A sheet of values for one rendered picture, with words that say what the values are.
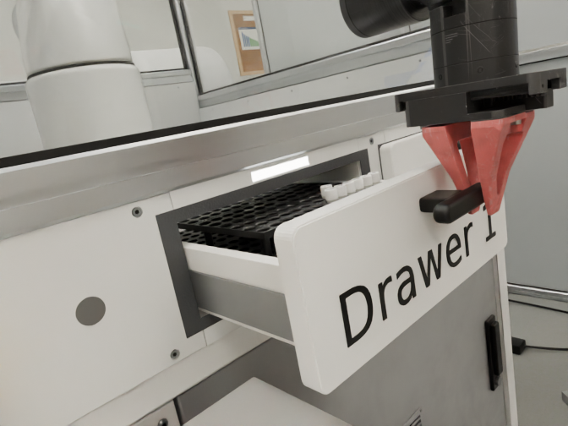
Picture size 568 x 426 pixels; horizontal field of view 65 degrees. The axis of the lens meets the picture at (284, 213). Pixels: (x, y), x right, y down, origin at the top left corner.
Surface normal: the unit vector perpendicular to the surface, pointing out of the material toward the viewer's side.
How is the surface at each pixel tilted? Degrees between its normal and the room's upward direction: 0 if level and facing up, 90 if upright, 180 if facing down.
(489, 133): 110
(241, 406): 0
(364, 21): 127
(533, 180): 90
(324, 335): 90
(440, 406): 90
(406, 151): 90
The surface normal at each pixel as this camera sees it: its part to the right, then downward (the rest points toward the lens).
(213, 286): -0.72, 0.28
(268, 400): -0.18, -0.96
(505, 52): 0.28, 0.16
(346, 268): 0.68, 0.04
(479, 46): -0.23, 0.25
